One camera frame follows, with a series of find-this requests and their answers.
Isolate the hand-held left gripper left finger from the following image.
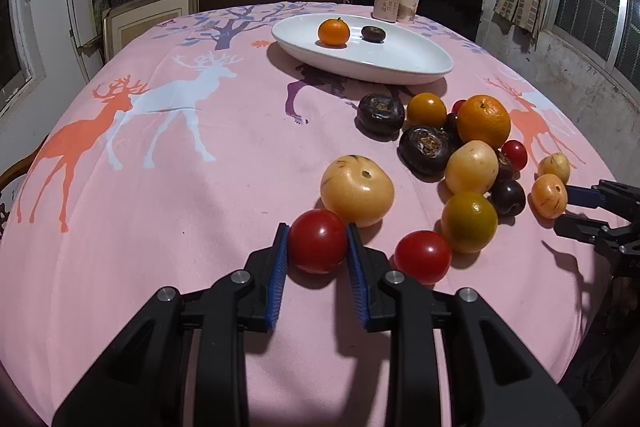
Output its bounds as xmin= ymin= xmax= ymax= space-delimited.
xmin=52 ymin=222 xmax=291 ymax=427

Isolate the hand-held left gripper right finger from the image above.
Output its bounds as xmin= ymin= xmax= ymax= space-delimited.
xmin=346 ymin=222 xmax=583 ymax=427

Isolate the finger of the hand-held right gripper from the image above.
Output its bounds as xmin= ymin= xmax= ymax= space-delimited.
xmin=566 ymin=179 xmax=640 ymax=214
xmin=553 ymin=213 xmax=621 ymax=253

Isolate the small yellow loquat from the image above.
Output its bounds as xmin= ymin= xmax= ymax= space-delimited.
xmin=538 ymin=152 xmax=571 ymax=185
xmin=530 ymin=174 xmax=569 ymax=220

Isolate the dark purple plum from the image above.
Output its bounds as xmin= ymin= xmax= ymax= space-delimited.
xmin=489 ymin=179 xmax=527 ymax=218
xmin=442 ymin=113 xmax=463 ymax=145

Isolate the large spotted yellow fruit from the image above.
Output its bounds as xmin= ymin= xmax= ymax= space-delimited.
xmin=320 ymin=155 xmax=395 ymax=228

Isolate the yellow-green tomato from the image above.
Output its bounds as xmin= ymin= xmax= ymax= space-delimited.
xmin=440 ymin=191 xmax=498 ymax=254

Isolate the pale yellow round fruit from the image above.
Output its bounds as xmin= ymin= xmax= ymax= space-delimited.
xmin=444 ymin=140 xmax=499 ymax=196

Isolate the large dark water chestnut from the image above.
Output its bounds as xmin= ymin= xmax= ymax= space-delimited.
xmin=398 ymin=125 xmax=463 ymax=180

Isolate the white oval plate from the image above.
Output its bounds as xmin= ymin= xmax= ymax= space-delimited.
xmin=271 ymin=13 xmax=454 ymax=85

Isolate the small brown water chestnut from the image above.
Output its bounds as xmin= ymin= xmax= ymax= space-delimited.
xmin=495 ymin=150 xmax=516 ymax=182

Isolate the pink deer-print tablecloth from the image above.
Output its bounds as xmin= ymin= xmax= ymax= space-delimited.
xmin=0 ymin=2 xmax=633 ymax=427

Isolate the large orange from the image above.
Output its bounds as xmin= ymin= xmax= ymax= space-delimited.
xmin=456 ymin=95 xmax=512 ymax=148

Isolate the orange-yellow tomato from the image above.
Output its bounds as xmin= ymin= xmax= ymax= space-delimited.
xmin=406 ymin=92 xmax=448 ymax=129

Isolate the small mandarin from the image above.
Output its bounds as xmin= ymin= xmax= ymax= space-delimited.
xmin=318 ymin=18 xmax=351 ymax=47

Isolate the cardboard box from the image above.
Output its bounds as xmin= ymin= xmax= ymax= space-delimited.
xmin=102 ymin=0 xmax=201 ymax=62

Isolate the white-framed window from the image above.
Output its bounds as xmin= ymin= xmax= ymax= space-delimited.
xmin=0 ymin=0 xmax=46 ymax=118

